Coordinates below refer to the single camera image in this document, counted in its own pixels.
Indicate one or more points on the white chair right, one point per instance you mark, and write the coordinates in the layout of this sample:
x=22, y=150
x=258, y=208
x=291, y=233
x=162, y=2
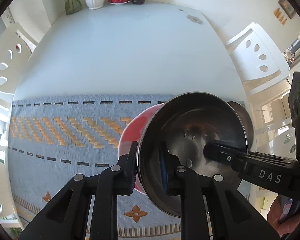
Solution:
x=256, y=56

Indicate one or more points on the white saucer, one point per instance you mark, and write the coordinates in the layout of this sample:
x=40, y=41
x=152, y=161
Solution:
x=118, y=3

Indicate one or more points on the framed picture on wall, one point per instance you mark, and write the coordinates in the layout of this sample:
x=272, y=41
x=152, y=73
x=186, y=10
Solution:
x=288, y=8

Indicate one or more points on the blue patterned table mat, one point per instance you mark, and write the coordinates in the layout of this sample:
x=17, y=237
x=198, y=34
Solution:
x=51, y=139

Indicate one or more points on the pink steel bowl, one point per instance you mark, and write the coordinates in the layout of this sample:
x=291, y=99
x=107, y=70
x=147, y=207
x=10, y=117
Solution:
x=186, y=123

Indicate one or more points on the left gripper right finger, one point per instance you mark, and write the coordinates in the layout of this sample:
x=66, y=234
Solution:
x=210, y=207

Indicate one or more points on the white chair far left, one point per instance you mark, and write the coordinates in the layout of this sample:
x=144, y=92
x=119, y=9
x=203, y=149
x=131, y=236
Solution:
x=16, y=47

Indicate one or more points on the white chair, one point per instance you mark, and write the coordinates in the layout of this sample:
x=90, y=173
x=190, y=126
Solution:
x=16, y=47
x=256, y=56

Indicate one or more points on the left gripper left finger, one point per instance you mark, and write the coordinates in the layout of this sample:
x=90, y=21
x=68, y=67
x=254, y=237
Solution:
x=86, y=201

